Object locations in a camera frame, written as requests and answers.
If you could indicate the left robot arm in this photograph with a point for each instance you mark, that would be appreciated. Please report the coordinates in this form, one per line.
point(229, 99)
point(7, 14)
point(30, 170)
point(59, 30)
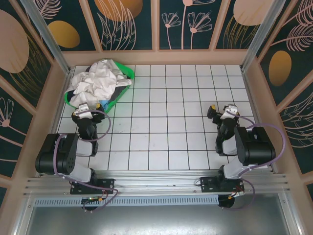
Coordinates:
point(53, 156)

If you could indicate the dark grey t-shirt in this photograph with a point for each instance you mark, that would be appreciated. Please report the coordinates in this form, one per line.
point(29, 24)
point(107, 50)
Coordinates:
point(121, 89)

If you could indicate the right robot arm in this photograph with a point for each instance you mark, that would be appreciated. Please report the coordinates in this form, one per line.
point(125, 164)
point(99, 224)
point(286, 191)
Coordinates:
point(259, 147)

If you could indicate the green plastic basket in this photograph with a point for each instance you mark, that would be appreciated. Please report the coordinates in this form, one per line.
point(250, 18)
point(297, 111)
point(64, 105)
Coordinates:
point(126, 69)

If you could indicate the aluminium corner post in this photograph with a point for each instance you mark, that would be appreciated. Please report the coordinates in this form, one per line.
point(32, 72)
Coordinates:
point(49, 39)
point(261, 31)

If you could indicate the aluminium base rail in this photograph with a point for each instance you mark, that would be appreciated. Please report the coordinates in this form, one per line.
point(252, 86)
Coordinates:
point(159, 181)

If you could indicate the grey metal sheet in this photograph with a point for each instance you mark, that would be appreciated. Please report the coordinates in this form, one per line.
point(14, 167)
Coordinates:
point(156, 221)

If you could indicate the light blue t-shirt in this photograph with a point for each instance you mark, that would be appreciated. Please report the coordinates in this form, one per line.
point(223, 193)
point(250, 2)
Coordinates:
point(104, 104)

